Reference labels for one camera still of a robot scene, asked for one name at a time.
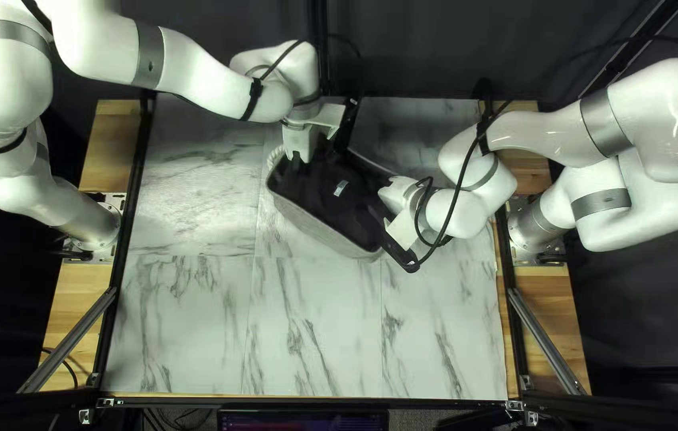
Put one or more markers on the dark grey sweatshirt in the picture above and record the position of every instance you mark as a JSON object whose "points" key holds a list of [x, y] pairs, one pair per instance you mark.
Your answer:
{"points": [[327, 197]]}

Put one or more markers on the laptop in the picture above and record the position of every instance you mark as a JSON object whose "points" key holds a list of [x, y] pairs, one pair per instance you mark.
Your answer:
{"points": [[303, 420]]}

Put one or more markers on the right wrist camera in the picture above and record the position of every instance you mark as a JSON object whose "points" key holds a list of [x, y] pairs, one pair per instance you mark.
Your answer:
{"points": [[396, 248]]}

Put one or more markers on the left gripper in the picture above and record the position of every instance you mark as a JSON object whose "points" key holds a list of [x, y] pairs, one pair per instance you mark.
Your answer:
{"points": [[300, 140]]}

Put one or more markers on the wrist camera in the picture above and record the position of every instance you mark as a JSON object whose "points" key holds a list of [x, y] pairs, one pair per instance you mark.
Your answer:
{"points": [[396, 248], [345, 125]]}

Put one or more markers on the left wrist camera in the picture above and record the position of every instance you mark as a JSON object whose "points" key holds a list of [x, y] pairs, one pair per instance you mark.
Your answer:
{"points": [[345, 125]]}

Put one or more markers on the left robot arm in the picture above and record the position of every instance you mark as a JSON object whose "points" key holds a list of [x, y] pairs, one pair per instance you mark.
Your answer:
{"points": [[105, 54]]}

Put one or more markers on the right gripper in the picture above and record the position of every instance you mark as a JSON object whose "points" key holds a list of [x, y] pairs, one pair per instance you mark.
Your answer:
{"points": [[399, 193]]}

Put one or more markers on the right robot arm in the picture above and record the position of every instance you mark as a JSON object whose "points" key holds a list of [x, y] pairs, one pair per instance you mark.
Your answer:
{"points": [[644, 131]]}

